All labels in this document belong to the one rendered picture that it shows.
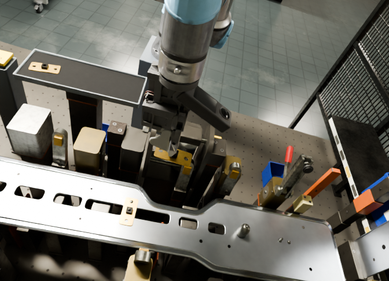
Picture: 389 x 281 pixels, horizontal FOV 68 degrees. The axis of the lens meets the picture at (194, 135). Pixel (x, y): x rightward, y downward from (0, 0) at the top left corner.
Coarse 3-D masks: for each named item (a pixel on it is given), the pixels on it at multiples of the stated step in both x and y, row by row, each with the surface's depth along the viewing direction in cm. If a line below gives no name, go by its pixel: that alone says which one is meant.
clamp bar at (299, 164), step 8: (304, 160) 84; (312, 160) 83; (296, 168) 85; (304, 168) 82; (312, 168) 81; (288, 176) 88; (296, 176) 89; (280, 184) 93; (288, 184) 91; (296, 184) 89; (280, 192) 92; (288, 192) 92
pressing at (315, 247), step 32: (0, 160) 82; (0, 192) 77; (64, 192) 81; (96, 192) 84; (128, 192) 86; (32, 224) 74; (64, 224) 76; (96, 224) 78; (160, 224) 82; (224, 224) 87; (256, 224) 90; (288, 224) 93; (320, 224) 96; (192, 256) 79; (224, 256) 81; (256, 256) 83; (288, 256) 86; (320, 256) 88
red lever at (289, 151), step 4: (288, 148) 95; (292, 148) 95; (288, 152) 94; (292, 152) 95; (288, 156) 94; (288, 160) 94; (288, 164) 94; (284, 168) 95; (288, 168) 94; (284, 172) 94; (284, 176) 93; (284, 188) 92; (284, 192) 92
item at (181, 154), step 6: (156, 150) 64; (180, 150) 66; (156, 156) 63; (162, 156) 63; (168, 156) 64; (174, 156) 63; (180, 156) 65; (186, 156) 65; (174, 162) 63; (180, 162) 63; (186, 162) 64
